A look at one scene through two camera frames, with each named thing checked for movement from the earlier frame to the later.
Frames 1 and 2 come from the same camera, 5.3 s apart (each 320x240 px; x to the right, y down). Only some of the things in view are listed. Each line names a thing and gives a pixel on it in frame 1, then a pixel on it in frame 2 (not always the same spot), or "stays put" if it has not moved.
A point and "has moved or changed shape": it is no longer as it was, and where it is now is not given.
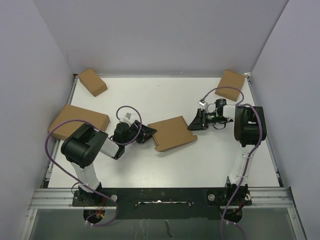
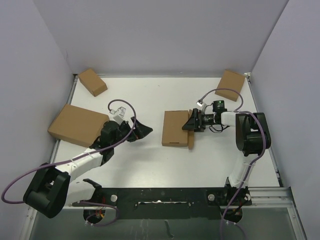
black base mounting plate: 165,203 stays put
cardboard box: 171,132 has moved or changed shape
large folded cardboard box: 69,112 stays put
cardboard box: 230,79 stays put
